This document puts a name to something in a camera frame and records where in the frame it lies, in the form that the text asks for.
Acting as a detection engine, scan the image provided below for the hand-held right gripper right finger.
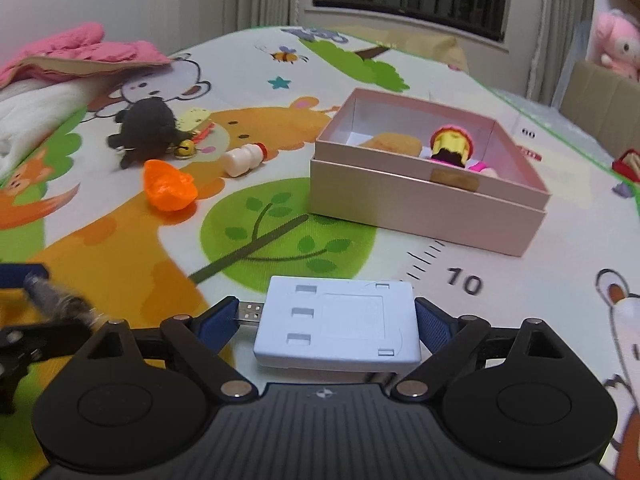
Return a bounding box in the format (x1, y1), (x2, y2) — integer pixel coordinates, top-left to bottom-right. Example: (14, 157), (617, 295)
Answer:
(390, 297), (568, 398)

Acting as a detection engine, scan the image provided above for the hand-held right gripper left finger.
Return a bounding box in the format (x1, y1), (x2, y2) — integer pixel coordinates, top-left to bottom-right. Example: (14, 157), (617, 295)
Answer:
(87, 296), (258, 400)

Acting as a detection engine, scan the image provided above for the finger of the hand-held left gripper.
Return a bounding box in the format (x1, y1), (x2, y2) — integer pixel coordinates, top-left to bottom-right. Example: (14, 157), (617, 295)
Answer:
(0, 324), (98, 415)
(0, 262), (118, 331)

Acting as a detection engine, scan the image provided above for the white plug adapter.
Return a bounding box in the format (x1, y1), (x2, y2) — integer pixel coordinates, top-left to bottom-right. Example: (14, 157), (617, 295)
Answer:
(235, 276), (422, 373)

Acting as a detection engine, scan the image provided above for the pink cardboard box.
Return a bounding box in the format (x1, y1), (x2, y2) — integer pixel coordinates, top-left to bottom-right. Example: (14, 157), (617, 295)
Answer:
(306, 87), (552, 258)

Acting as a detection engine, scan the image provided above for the orange plastic toy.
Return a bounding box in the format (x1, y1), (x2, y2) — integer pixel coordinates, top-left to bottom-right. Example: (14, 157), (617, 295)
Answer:
(143, 160), (197, 211)

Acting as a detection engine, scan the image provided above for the white toy milk bottle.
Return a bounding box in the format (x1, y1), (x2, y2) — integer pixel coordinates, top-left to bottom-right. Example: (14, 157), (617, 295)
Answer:
(222, 142), (270, 178)

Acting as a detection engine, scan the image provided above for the yellow and red toy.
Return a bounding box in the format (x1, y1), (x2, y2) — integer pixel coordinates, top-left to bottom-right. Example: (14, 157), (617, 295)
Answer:
(425, 124), (476, 171)

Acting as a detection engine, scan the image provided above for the tan round toy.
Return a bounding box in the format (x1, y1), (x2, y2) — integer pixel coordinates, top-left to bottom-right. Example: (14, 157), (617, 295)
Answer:
(357, 131), (423, 158)

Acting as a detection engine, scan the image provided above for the black plush toy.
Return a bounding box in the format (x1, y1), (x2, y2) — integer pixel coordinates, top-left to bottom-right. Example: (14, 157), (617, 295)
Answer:
(106, 99), (183, 170)

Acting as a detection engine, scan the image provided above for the printed play mat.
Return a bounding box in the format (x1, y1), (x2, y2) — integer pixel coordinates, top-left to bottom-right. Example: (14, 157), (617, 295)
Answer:
(0, 25), (640, 480)

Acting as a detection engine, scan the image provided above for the white fleece blanket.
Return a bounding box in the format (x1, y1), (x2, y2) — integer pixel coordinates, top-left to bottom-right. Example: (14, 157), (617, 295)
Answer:
(0, 77), (121, 158)

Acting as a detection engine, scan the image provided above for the pink quilted blanket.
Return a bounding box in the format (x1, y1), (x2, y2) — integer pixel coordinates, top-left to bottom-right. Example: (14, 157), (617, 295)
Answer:
(0, 22), (173, 88)

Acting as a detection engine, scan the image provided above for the red and beige toy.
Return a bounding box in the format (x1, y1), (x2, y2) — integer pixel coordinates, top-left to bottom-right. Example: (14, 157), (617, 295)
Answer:
(612, 147), (640, 181)

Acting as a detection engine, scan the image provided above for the white window sill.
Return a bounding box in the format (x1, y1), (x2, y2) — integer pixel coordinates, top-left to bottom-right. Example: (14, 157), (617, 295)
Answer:
(305, 7), (511, 56)

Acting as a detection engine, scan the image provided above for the pink plush bunny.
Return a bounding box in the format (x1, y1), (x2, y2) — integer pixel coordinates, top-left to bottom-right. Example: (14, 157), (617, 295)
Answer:
(592, 9), (640, 81)

